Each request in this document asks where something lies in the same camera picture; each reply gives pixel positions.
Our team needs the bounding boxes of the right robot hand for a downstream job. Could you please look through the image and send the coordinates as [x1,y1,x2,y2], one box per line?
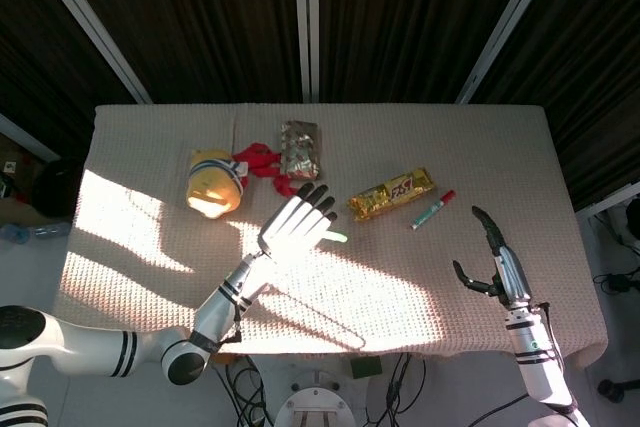
[452,205,533,309]

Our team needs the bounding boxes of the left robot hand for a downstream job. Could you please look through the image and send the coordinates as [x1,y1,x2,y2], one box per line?
[256,182,339,263]

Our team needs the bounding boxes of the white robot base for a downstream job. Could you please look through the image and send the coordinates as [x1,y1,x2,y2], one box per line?
[273,367,358,427]

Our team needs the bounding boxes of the white textured tablecloth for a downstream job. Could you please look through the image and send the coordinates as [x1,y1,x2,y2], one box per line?
[52,103,609,369]

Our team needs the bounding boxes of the red ribbon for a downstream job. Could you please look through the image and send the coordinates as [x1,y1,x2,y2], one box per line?
[232,142,301,197]

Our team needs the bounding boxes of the silver foil snack packet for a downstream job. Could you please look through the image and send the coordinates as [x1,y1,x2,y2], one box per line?
[279,119,322,181]

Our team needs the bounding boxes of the yellow plush toy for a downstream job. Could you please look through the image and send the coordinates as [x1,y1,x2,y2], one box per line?
[186,148,250,220]

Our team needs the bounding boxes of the green marker with red cap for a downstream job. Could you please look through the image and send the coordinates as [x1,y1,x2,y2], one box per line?
[410,189,457,231]

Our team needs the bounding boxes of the gold snack bar wrapper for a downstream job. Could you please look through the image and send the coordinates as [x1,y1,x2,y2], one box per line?
[347,166,435,223]

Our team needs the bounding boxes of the green small box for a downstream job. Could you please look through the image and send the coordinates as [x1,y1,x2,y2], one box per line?
[349,356,384,380]

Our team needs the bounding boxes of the black round object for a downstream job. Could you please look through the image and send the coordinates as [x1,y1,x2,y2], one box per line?
[31,156,84,219]

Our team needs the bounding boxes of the plastic water bottle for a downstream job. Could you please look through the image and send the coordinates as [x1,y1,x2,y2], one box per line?
[0,221,72,245]

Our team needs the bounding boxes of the black power adapter with cable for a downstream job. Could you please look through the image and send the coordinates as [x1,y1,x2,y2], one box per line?
[592,266,640,294]

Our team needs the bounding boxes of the black cables under table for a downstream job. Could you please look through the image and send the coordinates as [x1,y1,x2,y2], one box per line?
[214,352,431,427]

